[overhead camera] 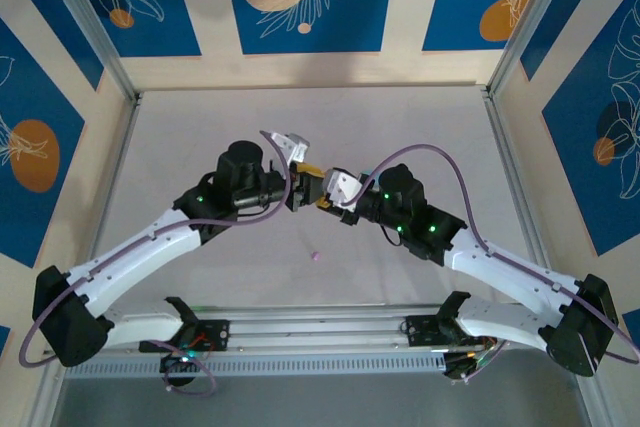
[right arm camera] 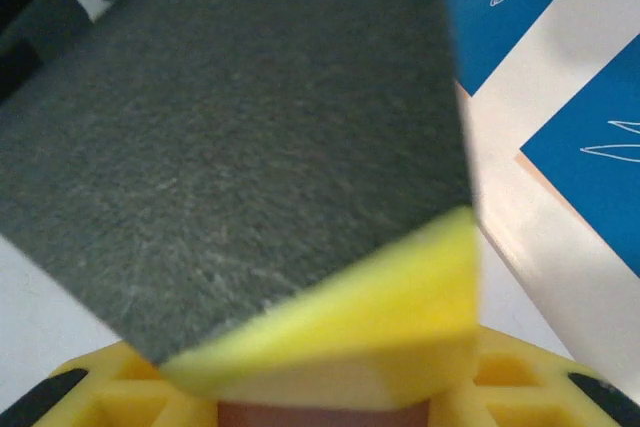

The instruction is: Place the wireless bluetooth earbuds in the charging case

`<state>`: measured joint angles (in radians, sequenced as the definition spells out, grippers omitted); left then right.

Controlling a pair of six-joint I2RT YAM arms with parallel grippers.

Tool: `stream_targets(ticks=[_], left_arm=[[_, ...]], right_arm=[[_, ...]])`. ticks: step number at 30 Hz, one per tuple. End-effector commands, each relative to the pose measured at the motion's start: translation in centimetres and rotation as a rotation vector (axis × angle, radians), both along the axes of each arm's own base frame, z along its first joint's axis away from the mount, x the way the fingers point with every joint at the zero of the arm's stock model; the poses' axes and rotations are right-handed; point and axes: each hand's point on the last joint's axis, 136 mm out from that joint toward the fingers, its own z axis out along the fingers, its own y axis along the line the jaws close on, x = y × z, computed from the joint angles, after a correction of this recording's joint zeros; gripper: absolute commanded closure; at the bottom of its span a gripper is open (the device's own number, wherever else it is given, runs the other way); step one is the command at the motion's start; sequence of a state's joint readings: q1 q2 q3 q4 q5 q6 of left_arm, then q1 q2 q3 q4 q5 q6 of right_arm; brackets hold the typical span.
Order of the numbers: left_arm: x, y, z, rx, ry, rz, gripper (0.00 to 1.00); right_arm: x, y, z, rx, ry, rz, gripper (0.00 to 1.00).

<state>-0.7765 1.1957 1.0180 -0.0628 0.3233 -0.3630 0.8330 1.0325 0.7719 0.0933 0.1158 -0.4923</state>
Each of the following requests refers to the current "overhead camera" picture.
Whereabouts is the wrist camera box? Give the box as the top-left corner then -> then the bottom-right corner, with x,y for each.
268,130 -> 312,167
323,168 -> 365,209

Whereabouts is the black controller module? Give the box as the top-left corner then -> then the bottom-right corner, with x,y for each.
159,351 -> 201,389
442,349 -> 496,381

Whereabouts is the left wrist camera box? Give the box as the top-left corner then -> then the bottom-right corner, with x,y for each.
268,130 -> 312,167

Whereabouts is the grey slotted cable duct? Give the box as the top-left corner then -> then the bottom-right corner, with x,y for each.
64,350 -> 449,379

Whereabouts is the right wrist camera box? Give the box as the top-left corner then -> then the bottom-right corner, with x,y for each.
323,168 -> 365,209

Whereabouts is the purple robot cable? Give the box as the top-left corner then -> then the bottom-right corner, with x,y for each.
344,143 -> 640,388
18,129 -> 292,399

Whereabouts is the aluminium frame post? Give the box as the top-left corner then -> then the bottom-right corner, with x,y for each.
485,0 -> 587,98
33,371 -> 67,427
568,366 -> 604,427
37,0 -> 142,104

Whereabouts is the wide aluminium base rail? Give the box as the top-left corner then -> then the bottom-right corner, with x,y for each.
53,302 -> 586,354

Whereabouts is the aluminium side rail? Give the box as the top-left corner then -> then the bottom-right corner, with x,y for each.
73,91 -> 145,321
480,88 -> 560,307

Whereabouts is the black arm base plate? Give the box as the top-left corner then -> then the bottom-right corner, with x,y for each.
164,319 -> 232,352
403,314 -> 501,351

